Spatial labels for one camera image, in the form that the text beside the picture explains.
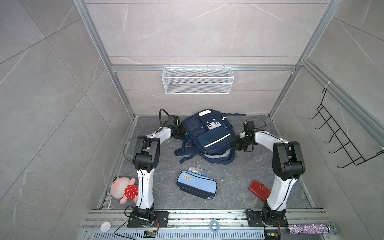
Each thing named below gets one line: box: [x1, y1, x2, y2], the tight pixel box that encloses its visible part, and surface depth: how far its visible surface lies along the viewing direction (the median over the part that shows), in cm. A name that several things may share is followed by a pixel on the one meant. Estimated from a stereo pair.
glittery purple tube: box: [287, 223, 329, 235], surface depth 70 cm
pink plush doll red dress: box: [108, 176, 139, 205], surface depth 78 cm
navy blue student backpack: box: [174, 109, 246, 165], surface depth 100 cm
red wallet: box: [249, 180, 272, 202], surface depth 85 cm
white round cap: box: [100, 221, 111, 233], surface depth 72 cm
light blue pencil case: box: [176, 171, 218, 200], surface depth 82 cm
